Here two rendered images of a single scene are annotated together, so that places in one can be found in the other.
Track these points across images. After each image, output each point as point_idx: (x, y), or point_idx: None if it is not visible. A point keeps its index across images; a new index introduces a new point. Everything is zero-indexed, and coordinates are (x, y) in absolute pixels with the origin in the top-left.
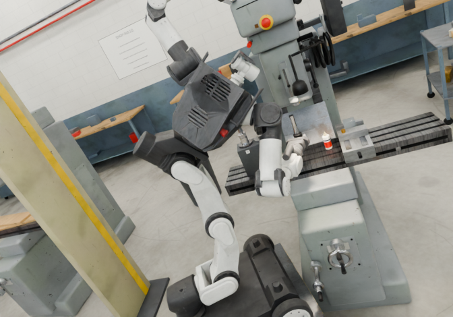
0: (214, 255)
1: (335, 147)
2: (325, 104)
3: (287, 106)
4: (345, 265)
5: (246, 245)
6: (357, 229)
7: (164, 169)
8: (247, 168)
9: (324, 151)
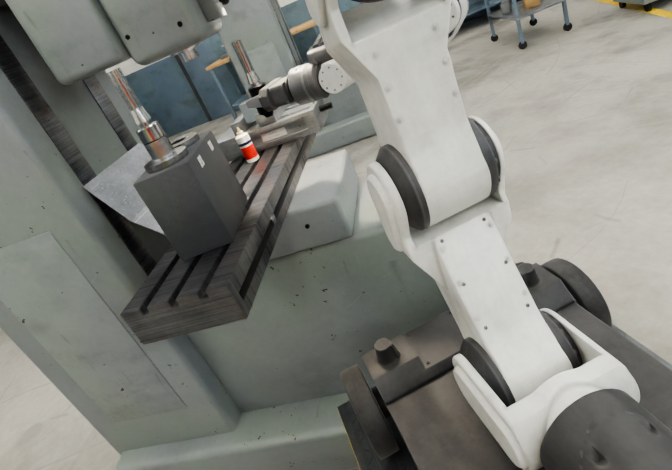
0: (484, 323)
1: (259, 156)
2: (145, 148)
3: (88, 161)
4: None
5: (370, 404)
6: None
7: None
8: (222, 214)
9: (259, 161)
